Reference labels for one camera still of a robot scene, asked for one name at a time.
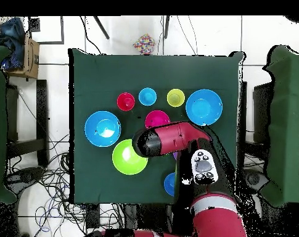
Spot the cardboard box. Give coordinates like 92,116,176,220
6,36,41,80

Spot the pink bowl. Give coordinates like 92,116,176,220
144,110,171,130

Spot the large light blue bowl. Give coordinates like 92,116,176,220
84,110,122,148
185,89,223,127

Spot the red cup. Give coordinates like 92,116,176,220
116,92,136,112

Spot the grey pedestal foot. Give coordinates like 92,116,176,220
4,167,44,189
242,168,269,194

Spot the dark green tablecloth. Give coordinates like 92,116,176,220
68,48,246,206

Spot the colourful patterned box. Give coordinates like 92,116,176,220
133,33,157,56

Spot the small dark blue bowl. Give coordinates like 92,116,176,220
163,172,176,197

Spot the green bowl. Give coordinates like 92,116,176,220
112,138,149,176

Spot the yellow cup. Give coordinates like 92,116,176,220
166,88,186,108

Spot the black cable tangle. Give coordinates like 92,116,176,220
6,133,125,237

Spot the light blue cup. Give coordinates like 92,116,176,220
138,87,158,107

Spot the blue denim cloth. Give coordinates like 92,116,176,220
0,17,26,71

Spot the black stool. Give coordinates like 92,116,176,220
6,79,49,167
252,81,275,144

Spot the black tripod leg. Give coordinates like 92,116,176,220
163,15,171,40
92,15,110,40

